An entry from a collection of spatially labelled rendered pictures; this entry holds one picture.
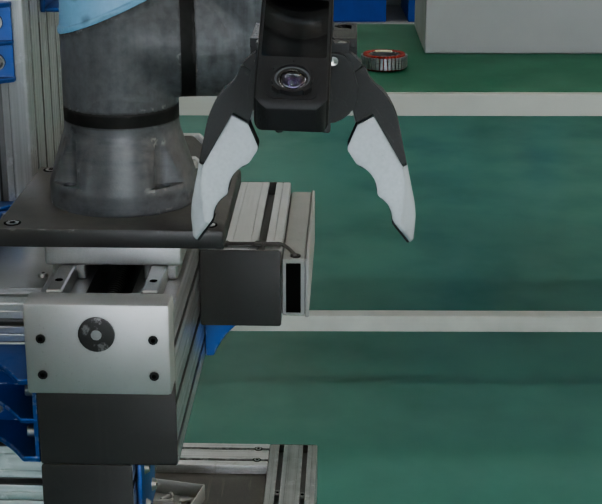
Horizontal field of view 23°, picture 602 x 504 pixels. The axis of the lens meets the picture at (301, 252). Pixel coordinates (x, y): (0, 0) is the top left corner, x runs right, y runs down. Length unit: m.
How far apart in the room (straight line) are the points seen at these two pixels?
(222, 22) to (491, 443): 2.05
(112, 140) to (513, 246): 3.27
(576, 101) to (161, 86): 1.99
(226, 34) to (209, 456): 1.45
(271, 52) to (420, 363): 2.86
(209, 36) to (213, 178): 0.46
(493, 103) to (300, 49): 2.41
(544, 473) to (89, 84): 1.98
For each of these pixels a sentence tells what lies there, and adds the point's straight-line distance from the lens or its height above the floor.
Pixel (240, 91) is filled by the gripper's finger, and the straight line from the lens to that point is 0.95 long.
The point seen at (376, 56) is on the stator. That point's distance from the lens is 3.49.
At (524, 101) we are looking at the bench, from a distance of 3.31.
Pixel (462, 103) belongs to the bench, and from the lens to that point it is 3.29.
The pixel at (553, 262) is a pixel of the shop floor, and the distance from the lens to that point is 4.50.
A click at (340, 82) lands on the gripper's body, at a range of 0.94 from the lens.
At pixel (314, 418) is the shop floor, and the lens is 3.42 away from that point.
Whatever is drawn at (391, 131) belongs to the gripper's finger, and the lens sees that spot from 0.96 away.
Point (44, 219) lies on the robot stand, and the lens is 1.45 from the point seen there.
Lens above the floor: 1.47
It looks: 19 degrees down
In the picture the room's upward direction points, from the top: straight up
